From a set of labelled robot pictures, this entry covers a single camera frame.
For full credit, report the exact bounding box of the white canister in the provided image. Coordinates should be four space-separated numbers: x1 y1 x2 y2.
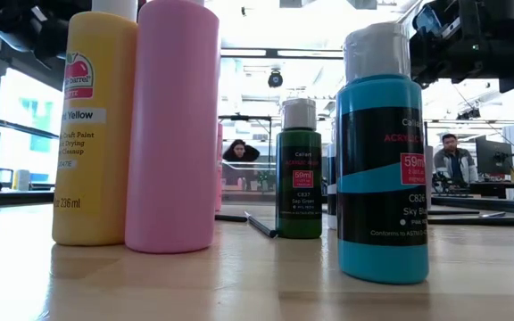
12 169 32 192

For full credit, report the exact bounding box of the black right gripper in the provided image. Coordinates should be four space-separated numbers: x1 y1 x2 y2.
410 33 514 93

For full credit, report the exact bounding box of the black ceiling camera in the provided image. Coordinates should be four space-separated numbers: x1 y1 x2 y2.
267 69 285 89

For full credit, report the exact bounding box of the black track light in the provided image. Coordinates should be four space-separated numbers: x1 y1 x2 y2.
455 106 482 121

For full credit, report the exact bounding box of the yellow large paint bottle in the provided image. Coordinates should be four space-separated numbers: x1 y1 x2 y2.
51 0 138 247

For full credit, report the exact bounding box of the black aluminium table frame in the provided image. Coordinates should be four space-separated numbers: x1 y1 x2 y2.
429 194 514 218

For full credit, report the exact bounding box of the black office desk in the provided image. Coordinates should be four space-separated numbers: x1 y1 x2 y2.
468 180 514 201

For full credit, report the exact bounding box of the large window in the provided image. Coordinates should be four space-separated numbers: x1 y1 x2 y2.
0 66 64 193

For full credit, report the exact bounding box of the long ceiling light strip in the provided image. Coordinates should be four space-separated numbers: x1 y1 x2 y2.
220 47 345 60

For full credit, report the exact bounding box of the green small paint bottle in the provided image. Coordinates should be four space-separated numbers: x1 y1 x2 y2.
275 97 324 240

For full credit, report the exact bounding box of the black computer monitor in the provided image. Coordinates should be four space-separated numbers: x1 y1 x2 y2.
475 135 514 177

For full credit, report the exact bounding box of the sky blue small paint bottle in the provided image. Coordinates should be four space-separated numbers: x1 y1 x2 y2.
336 21 430 285

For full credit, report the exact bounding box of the person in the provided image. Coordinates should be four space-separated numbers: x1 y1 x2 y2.
433 132 479 186
222 138 261 162

